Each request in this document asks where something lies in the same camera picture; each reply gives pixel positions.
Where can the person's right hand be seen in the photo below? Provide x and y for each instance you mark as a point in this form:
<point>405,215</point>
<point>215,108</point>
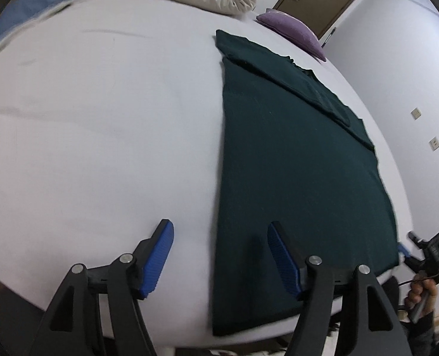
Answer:
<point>429,295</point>

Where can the purple pillow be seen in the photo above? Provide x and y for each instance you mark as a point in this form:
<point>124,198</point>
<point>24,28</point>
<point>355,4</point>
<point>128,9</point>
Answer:
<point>293,29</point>

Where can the person's right forearm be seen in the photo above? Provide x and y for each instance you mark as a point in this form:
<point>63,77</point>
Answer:
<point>423,333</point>

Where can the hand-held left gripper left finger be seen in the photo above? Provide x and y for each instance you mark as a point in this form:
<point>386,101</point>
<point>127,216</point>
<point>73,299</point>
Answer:
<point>158,259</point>

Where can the blue pillow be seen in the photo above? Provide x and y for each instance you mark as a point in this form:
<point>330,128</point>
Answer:
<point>19,11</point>

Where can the thin stick beside door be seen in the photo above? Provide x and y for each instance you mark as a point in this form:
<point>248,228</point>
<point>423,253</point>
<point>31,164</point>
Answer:
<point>329,38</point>

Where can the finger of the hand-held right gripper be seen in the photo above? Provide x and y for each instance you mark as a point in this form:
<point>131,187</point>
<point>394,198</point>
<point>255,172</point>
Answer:
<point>404,250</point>
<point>415,237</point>

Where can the dark green knit sweater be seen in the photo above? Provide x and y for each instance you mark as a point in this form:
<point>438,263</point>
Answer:
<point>297,174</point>

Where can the brown door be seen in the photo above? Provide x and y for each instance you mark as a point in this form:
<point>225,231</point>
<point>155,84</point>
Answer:
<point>323,3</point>

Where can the beige wall socket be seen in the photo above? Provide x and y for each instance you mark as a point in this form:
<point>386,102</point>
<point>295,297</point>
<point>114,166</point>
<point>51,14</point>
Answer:
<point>416,113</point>
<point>434,144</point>

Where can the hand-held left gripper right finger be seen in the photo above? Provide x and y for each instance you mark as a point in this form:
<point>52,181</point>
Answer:
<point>283,263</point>

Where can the bed with white sheet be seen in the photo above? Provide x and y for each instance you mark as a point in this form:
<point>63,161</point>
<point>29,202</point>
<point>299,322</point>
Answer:
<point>112,137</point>

